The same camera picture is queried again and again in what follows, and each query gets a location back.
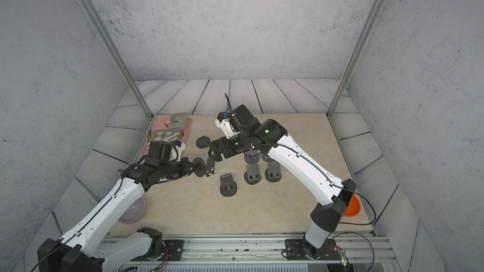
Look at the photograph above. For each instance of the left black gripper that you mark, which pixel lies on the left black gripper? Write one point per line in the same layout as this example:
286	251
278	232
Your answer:
187	170

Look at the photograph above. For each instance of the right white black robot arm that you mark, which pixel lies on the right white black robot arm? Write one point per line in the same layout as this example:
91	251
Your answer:
332	193

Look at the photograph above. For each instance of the green checkered cloth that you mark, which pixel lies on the green checkered cloth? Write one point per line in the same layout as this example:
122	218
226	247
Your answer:
167	135

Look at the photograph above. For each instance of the aluminium rail frame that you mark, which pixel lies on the aluminium rail frame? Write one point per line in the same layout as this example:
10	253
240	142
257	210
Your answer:
359	251

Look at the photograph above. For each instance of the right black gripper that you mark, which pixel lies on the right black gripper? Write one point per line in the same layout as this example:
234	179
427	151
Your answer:
215	144

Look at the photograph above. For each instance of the pink plastic tray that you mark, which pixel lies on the pink plastic tray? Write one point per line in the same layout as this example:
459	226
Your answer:
159	125

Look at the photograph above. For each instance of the purple bowl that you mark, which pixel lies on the purple bowl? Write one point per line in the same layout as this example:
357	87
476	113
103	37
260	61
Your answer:
134	212

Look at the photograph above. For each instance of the left metal corner post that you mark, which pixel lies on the left metal corner post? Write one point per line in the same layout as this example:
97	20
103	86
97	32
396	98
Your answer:
111	48

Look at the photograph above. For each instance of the striped ceramic cup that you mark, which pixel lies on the striped ceramic cup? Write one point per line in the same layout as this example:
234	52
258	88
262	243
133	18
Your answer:
177	121

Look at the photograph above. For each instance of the right metal corner post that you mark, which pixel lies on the right metal corner post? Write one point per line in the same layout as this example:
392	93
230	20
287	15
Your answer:
370	21

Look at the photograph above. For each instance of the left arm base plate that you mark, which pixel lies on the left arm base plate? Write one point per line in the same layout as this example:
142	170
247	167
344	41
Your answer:
171	250

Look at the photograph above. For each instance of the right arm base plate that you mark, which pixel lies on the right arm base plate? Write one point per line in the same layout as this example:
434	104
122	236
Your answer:
300	249

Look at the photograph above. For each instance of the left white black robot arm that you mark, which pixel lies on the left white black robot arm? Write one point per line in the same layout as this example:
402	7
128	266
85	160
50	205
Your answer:
77	249

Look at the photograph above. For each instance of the metal corner post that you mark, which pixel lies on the metal corner post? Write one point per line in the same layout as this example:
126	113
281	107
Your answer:
111	48
370	21

